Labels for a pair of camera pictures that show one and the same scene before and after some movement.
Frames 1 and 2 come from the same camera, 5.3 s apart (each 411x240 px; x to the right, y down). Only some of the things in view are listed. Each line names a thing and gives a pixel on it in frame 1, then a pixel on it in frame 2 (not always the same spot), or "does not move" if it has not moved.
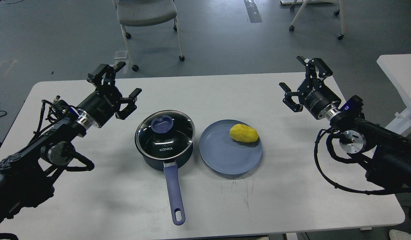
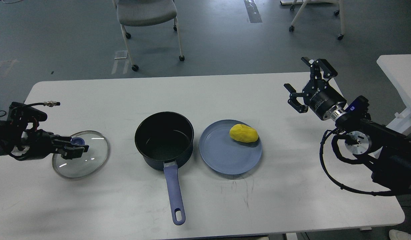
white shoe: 395,234 does not move
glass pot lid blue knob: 163,124 -> 90,161
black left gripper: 102,104 -> 40,141
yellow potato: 243,133 does not move
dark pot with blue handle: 164,139 does not move
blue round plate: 223,154 does not move
